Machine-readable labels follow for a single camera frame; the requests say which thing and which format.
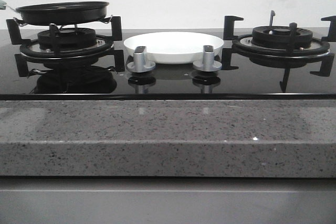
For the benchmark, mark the white round plate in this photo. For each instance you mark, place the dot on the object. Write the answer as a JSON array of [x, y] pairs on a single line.
[[173, 47]]

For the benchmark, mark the black frying pan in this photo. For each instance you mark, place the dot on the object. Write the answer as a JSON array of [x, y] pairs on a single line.
[[66, 13]]

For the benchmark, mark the black glass gas cooktop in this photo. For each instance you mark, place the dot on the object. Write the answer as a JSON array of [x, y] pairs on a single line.
[[242, 77]]

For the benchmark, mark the silver left stove knob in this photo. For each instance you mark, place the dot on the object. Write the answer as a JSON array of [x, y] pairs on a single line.
[[140, 63]]

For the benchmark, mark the silver stove knob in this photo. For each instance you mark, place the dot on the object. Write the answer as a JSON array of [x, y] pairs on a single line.
[[140, 63], [208, 63]]

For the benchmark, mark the silver right stove knob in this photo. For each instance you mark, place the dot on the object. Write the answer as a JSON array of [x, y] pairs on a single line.
[[208, 63]]

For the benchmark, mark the black left pan support grate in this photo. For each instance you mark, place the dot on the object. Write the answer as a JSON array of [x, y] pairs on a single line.
[[61, 59]]

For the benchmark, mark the black pan support grate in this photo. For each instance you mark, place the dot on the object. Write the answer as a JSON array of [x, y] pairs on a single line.
[[61, 59], [286, 59]]

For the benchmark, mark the black right pan support grate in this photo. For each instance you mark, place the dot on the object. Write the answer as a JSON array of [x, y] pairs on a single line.
[[286, 59]]

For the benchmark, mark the black right gas burner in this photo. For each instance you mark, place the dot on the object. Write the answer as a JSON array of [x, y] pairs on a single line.
[[278, 37]]

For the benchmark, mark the black gas burner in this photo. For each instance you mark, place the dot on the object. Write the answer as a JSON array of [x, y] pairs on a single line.
[[69, 39], [278, 37]]

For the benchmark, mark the black left gas burner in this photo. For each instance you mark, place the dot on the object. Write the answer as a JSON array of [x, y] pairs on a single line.
[[69, 39]]

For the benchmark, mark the grey cabinet drawer front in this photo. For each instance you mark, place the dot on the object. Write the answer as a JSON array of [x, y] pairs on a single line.
[[44, 200]]

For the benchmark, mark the chrome wire pan stand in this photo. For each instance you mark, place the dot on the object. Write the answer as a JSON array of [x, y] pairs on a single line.
[[22, 23]]

